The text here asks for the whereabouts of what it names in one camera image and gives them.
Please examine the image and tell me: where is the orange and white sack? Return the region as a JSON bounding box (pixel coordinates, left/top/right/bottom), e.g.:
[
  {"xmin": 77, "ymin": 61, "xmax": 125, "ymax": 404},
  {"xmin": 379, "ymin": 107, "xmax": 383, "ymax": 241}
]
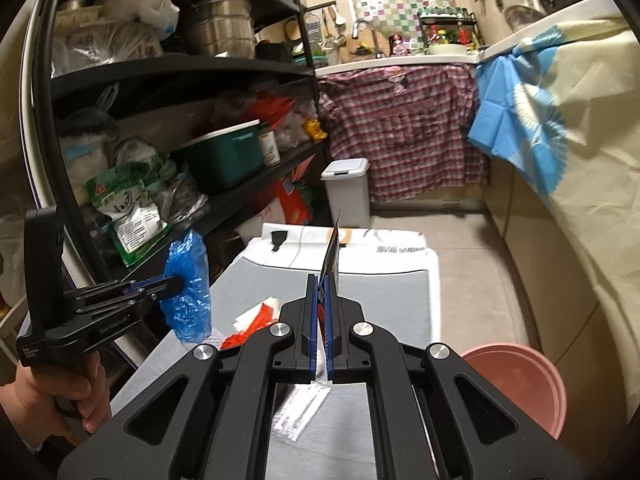
[{"xmin": 264, "ymin": 179, "xmax": 314, "ymax": 227}]

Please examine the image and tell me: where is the wooden cutting board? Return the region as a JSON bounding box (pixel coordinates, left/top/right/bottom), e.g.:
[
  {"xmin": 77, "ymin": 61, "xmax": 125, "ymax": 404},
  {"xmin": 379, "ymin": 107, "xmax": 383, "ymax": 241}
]
[{"xmin": 345, "ymin": 27, "xmax": 391, "ymax": 59}]

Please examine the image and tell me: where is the black pot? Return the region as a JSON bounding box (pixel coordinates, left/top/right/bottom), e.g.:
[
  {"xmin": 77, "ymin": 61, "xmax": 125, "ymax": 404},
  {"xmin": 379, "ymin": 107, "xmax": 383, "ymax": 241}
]
[{"xmin": 255, "ymin": 39, "xmax": 294, "ymax": 64}]

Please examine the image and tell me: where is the clear bag of dry goods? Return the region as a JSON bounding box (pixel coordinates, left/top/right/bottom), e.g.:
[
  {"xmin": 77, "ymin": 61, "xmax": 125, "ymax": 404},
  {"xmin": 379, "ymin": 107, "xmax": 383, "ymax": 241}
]
[{"xmin": 51, "ymin": 7, "xmax": 164, "ymax": 79}]

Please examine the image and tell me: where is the clear plastic wrapper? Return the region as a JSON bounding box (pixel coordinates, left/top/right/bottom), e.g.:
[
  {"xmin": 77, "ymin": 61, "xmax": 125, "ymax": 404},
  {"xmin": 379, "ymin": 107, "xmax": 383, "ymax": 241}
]
[{"xmin": 272, "ymin": 382, "xmax": 331, "ymax": 443}]

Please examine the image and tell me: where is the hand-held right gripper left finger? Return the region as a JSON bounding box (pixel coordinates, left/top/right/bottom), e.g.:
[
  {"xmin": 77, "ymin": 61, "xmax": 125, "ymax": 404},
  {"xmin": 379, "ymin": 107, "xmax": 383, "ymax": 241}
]
[{"xmin": 57, "ymin": 274, "xmax": 321, "ymax": 480}]

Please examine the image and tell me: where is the green printed food packet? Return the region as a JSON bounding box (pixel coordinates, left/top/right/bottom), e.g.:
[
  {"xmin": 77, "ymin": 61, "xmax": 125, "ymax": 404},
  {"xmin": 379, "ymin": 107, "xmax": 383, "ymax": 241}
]
[{"xmin": 85, "ymin": 152, "xmax": 174, "ymax": 267}]

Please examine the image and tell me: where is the red plastic bag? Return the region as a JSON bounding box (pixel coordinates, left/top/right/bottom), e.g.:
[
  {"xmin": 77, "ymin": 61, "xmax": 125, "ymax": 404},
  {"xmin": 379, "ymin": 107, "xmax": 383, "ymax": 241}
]
[{"xmin": 247, "ymin": 96, "xmax": 296, "ymax": 129}]

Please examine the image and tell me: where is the pink plastic basin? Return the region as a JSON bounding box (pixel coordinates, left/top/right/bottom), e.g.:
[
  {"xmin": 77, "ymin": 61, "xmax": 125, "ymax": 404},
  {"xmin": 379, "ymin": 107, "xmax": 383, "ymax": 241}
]
[{"xmin": 460, "ymin": 343, "xmax": 568, "ymax": 438}]

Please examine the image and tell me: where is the person's left forearm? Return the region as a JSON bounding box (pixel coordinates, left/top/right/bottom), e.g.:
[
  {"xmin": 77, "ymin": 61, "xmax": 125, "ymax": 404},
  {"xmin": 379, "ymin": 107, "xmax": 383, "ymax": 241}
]
[{"xmin": 0, "ymin": 390, "xmax": 68, "ymax": 466}]

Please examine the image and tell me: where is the red and white wrapper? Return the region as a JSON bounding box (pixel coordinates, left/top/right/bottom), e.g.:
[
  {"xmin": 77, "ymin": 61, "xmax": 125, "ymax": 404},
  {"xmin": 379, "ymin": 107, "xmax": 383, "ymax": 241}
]
[{"xmin": 220, "ymin": 296, "xmax": 281, "ymax": 352}]

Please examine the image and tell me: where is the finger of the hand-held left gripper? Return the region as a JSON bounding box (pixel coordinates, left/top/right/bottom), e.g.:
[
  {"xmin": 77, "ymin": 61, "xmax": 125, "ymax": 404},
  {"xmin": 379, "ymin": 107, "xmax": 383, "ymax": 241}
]
[
  {"xmin": 76, "ymin": 286, "xmax": 186, "ymax": 319},
  {"xmin": 75, "ymin": 275, "xmax": 185, "ymax": 305}
]

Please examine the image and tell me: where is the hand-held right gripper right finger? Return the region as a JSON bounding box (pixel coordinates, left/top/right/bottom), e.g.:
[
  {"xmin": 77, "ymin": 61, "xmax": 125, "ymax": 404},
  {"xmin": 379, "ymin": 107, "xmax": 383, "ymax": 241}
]
[{"xmin": 325, "ymin": 275, "xmax": 586, "ymax": 480}]

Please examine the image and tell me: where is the grey padded folding table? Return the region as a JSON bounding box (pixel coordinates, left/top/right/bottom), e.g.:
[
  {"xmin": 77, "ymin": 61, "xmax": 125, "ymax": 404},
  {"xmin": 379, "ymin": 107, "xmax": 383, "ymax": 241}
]
[{"xmin": 111, "ymin": 222, "xmax": 442, "ymax": 480}]

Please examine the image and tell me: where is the black shelf rack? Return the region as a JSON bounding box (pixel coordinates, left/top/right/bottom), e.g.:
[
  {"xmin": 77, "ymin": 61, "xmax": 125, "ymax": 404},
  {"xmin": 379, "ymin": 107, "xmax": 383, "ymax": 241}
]
[{"xmin": 37, "ymin": 0, "xmax": 332, "ymax": 283}]

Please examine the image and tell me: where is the blue plastic bag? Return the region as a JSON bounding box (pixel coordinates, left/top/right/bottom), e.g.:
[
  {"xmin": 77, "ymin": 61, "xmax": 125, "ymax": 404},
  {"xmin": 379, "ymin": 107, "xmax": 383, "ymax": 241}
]
[{"xmin": 161, "ymin": 230, "xmax": 213, "ymax": 345}]

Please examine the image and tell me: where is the red plaid shirt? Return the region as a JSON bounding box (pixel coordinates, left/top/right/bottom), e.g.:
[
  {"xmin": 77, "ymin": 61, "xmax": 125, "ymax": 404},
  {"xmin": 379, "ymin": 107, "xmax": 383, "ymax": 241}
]
[{"xmin": 317, "ymin": 64, "xmax": 492, "ymax": 203}]

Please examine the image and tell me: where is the white lidded trash bin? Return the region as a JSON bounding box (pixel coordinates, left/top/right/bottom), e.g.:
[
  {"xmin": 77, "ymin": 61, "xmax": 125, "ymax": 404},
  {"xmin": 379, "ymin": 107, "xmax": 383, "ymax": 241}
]
[{"xmin": 320, "ymin": 157, "xmax": 372, "ymax": 228}]

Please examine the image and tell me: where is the green storage box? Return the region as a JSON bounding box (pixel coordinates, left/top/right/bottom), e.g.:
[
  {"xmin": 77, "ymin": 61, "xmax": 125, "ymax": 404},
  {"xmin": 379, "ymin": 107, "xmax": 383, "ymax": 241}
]
[{"xmin": 175, "ymin": 119, "xmax": 266, "ymax": 191}]

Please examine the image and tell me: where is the black spice rack with bottles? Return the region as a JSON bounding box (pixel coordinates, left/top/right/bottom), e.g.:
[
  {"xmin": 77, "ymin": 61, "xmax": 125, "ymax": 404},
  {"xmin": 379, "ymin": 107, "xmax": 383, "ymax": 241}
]
[{"xmin": 419, "ymin": 6, "xmax": 484, "ymax": 54}]

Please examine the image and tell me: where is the steel stock pot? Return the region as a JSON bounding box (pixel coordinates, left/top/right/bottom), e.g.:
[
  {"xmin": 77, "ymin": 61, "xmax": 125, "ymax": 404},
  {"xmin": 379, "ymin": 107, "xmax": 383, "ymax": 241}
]
[{"xmin": 182, "ymin": 0, "xmax": 257, "ymax": 59}]

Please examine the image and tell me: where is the white plastic bag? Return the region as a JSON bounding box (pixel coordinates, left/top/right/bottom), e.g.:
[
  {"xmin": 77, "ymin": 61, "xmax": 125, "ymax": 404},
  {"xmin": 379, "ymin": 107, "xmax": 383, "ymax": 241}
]
[{"xmin": 95, "ymin": 0, "xmax": 181, "ymax": 42}]

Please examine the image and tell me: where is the dark blue packet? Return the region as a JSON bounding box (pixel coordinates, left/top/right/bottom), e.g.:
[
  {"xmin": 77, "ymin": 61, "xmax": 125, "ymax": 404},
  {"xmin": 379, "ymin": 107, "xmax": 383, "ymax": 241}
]
[{"xmin": 317, "ymin": 210, "xmax": 346, "ymax": 322}]

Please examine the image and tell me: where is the white labelled can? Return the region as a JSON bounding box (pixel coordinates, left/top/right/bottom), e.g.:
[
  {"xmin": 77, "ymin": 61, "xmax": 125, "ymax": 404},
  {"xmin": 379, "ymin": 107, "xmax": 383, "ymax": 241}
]
[{"xmin": 258, "ymin": 127, "xmax": 281, "ymax": 167}]

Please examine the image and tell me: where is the clear bag with dark contents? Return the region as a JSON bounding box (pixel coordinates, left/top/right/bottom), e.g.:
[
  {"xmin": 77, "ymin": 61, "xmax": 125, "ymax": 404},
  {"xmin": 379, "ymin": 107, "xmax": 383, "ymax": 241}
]
[{"xmin": 159, "ymin": 165, "xmax": 209, "ymax": 224}]

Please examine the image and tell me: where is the person's left hand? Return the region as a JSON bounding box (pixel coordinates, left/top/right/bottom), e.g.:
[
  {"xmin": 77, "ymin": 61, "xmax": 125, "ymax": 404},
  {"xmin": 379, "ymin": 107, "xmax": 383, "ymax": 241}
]
[{"xmin": 0, "ymin": 359, "xmax": 114, "ymax": 434}]

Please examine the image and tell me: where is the cream cloth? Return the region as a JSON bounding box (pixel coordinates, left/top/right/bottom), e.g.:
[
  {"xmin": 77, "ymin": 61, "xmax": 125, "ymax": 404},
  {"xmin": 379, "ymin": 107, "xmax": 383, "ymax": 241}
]
[{"xmin": 500, "ymin": 15, "xmax": 640, "ymax": 413}]

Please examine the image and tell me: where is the blue patterned cloth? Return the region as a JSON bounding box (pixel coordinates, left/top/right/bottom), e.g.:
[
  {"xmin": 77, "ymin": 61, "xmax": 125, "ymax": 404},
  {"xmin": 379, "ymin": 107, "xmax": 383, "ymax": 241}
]
[{"xmin": 467, "ymin": 25, "xmax": 569, "ymax": 198}]

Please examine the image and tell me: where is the pile of white bags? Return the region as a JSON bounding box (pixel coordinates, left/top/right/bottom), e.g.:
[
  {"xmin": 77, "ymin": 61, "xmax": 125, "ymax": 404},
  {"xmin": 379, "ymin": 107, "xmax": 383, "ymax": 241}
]
[{"xmin": 272, "ymin": 109, "xmax": 314, "ymax": 151}]

